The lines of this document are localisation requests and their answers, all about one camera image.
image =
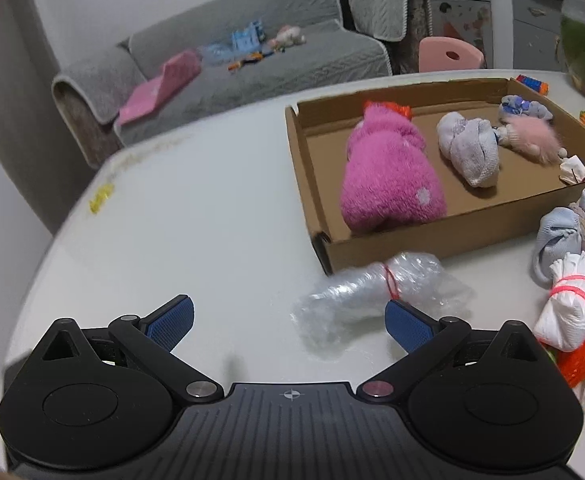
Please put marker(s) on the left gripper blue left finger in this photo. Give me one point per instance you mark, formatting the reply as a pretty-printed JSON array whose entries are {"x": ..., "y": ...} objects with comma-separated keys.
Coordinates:
[{"x": 148, "y": 342}]

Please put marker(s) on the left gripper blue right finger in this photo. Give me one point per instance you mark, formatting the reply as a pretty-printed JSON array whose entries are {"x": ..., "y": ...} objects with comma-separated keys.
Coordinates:
[{"x": 428, "y": 343}]

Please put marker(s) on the bubble wrap bundle red band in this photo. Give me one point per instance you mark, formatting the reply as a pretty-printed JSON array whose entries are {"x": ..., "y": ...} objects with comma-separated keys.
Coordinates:
[{"x": 349, "y": 304}]

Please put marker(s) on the white cloth bundle pink band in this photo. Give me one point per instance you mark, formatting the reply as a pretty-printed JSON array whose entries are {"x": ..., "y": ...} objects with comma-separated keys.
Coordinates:
[{"x": 561, "y": 324}]

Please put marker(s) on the orange plastic bundle green band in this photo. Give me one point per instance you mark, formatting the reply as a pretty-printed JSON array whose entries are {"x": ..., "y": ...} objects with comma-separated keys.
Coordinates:
[{"x": 572, "y": 365}]

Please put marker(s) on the magenta fluffy sock bundle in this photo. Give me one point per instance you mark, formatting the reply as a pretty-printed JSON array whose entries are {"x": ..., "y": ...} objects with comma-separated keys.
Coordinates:
[{"x": 388, "y": 179}]

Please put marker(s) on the light blue sock bundle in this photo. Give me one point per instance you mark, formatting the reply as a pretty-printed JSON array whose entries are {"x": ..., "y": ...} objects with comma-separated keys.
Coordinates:
[{"x": 562, "y": 230}]

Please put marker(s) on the grey sock bundle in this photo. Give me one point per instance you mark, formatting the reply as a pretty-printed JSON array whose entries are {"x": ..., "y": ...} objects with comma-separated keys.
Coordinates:
[{"x": 470, "y": 145}]

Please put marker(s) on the small white pouch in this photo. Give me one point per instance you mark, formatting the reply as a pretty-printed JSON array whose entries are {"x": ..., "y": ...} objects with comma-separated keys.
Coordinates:
[{"x": 572, "y": 170}]

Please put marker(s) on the pink fur keychain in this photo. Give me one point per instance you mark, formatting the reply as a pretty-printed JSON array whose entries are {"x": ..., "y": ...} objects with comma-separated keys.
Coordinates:
[{"x": 531, "y": 137}]

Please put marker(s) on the orange plastic bag bundle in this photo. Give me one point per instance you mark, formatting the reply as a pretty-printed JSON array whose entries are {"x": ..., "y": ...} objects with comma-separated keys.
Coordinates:
[{"x": 403, "y": 110}]

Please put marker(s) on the grey blue patterned sock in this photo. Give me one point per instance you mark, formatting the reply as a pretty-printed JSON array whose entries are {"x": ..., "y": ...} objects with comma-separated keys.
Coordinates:
[{"x": 514, "y": 105}]

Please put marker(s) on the brown cardboard box tray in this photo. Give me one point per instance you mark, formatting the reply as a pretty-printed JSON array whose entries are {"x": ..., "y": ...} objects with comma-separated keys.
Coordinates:
[{"x": 318, "y": 132}]

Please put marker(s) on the grey door with red sign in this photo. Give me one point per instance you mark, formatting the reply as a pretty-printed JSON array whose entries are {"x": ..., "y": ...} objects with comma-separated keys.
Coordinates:
[{"x": 37, "y": 151}]

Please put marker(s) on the red blue orange brick stick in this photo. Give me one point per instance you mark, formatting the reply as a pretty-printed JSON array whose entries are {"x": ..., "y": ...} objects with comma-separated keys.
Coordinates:
[{"x": 536, "y": 85}]

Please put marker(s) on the pink child chair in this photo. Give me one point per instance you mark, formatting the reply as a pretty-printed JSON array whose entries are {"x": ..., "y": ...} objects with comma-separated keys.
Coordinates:
[{"x": 440, "y": 54}]

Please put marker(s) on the grey covered sofa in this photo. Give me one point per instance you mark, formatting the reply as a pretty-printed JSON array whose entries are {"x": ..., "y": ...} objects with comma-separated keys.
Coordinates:
[{"x": 345, "y": 40}]

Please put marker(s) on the small plush toy on sofa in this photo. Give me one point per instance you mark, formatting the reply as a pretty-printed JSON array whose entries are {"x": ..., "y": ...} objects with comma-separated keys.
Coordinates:
[{"x": 287, "y": 37}]

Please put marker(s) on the grey shelf cabinet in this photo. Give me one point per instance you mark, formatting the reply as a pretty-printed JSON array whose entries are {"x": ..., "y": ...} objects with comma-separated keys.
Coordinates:
[{"x": 536, "y": 35}]

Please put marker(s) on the decorated grey refrigerator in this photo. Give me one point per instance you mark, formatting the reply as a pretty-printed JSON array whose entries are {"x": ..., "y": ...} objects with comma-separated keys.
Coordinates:
[{"x": 467, "y": 20}]

